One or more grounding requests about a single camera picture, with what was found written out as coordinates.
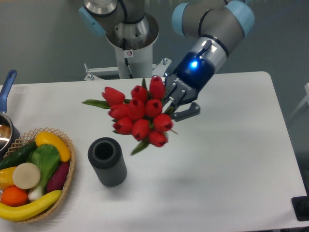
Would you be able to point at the woven wicker basket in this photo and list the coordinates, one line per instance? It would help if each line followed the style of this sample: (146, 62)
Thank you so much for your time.
(29, 137)

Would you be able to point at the red tulip bouquet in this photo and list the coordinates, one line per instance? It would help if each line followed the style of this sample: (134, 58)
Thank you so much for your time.
(142, 116)

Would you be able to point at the orange fruit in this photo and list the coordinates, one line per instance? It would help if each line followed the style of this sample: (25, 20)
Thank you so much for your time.
(14, 196)

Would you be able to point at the black device at edge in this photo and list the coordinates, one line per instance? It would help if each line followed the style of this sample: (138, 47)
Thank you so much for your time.
(301, 207)

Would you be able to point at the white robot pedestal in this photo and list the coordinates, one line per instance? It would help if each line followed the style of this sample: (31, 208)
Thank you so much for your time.
(133, 45)

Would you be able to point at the blue handled saucepan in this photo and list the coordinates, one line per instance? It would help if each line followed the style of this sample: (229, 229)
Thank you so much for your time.
(8, 132)

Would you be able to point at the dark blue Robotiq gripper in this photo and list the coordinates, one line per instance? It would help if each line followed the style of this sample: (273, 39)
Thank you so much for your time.
(185, 83)

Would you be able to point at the yellow pepper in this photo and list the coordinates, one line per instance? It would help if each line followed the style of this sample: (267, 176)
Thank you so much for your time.
(6, 177)

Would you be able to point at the green cucumber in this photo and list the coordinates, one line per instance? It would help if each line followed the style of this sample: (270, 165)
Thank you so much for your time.
(19, 156)

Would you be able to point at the green bok choy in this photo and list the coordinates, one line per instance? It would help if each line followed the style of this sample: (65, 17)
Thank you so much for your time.
(47, 158)

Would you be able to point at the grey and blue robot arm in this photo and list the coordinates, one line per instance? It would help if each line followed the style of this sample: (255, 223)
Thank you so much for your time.
(218, 26)

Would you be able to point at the white frame at right edge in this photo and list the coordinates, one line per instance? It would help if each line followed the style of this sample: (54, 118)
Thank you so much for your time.
(301, 107)

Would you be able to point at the purple sweet potato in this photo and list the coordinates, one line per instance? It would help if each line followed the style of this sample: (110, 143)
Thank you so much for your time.
(59, 178)

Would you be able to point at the yellow squash in basket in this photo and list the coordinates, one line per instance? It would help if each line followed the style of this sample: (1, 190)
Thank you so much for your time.
(49, 138)

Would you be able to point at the dark grey ribbed vase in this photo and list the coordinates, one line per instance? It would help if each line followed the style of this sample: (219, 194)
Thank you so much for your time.
(106, 157)

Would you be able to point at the beige round disc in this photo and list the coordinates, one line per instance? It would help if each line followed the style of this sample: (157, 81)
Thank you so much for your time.
(26, 175)

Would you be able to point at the yellow banana front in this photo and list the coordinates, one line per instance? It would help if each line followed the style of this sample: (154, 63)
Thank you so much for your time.
(29, 210)

